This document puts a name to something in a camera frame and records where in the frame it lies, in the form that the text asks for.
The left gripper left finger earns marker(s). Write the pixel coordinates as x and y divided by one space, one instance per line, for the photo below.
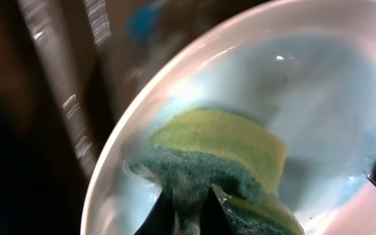
160 220

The white plate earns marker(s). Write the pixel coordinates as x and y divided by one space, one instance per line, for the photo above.
303 70

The green yellow sponge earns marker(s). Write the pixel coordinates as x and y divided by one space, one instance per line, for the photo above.
240 160

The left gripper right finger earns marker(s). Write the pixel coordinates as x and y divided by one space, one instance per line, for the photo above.
213 219

